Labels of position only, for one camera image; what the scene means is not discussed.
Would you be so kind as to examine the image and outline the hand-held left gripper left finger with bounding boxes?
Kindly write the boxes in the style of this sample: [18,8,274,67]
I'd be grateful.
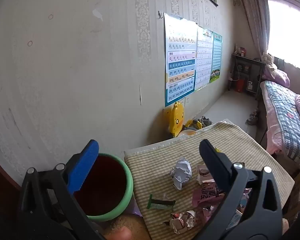
[17,139,105,240]

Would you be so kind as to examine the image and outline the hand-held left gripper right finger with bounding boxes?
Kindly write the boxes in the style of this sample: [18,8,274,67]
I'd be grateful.
[197,139,283,240]

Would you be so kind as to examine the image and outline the red bin with green rim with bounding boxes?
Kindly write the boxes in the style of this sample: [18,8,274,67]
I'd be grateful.
[74,153,134,222]

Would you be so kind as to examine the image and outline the pink carton with white flaps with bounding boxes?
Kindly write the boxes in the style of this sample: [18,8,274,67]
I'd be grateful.
[192,164,227,208]

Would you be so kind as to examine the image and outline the black-and-white printed paper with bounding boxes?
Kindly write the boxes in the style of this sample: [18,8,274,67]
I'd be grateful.
[170,157,192,190]

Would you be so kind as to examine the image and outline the blue and orange snack wrapper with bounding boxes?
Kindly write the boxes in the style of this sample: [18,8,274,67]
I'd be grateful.
[237,191,252,212]

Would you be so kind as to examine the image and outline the yellow and black toy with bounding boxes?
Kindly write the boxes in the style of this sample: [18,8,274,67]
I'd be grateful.
[184,119,203,130]

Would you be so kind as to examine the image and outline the pink and purple foil wrapper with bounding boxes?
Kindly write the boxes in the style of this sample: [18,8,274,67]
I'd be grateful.
[202,204,222,218]

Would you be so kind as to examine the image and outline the yellow duck toy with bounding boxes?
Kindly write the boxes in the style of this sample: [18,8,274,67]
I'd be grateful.
[164,102,185,138]

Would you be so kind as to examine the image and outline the pair of shoes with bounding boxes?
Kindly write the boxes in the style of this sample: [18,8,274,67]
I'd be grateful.
[246,112,259,125]

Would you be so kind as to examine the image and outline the yellow checked tablecloth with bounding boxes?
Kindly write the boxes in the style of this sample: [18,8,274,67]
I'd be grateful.
[124,121,295,240]

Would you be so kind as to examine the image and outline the crumpled red and white wrapper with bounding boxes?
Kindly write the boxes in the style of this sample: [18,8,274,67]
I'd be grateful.
[164,210,197,234]

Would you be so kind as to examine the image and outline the small green and white wrapper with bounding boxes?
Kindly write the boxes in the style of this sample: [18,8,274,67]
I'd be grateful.
[147,194,176,210]

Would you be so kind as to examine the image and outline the peach plush cushion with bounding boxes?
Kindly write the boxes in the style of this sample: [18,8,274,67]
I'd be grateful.
[104,215,150,240]

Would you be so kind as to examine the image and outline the red container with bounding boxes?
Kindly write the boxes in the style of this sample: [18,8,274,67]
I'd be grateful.
[234,78,245,92]

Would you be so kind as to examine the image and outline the bed with plaid quilt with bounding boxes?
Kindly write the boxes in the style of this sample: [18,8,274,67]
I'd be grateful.
[260,80,300,168]

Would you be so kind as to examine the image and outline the dark brown wooden furniture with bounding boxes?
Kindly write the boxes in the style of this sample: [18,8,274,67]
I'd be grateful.
[0,152,23,240]

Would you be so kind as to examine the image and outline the black metal shelf rack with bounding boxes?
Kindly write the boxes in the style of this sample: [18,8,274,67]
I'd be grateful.
[230,53,265,97]

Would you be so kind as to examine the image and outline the purple pillow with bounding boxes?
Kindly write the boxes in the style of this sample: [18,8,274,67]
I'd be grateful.
[262,65,290,88]

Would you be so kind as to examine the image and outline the patterned curtain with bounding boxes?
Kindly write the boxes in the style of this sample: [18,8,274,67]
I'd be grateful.
[239,0,270,60]

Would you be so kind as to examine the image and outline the bright window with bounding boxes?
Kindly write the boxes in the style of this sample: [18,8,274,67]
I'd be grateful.
[267,0,300,73]

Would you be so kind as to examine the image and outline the white table wall poster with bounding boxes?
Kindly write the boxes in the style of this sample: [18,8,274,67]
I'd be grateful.
[194,26,213,92]

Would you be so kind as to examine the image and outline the large blue letter wall poster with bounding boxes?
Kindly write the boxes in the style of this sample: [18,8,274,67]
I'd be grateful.
[164,12,198,107]

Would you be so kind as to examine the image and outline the green chart wall poster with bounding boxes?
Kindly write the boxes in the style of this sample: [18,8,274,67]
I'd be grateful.
[209,32,222,84]

